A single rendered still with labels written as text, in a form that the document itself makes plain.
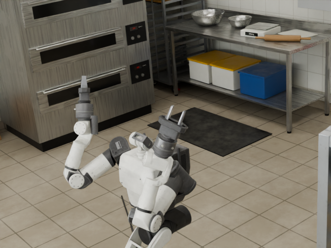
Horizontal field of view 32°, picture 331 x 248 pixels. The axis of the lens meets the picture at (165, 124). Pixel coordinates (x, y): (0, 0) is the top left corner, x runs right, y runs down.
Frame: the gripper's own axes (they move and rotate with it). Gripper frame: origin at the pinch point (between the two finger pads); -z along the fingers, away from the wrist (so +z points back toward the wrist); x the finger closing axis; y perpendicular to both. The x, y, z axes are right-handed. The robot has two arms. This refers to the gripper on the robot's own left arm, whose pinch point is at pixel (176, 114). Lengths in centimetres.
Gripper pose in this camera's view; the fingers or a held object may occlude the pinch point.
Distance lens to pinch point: 238.0
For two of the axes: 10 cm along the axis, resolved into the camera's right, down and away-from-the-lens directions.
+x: -8.9, -4.1, 2.0
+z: -3.2, 8.7, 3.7
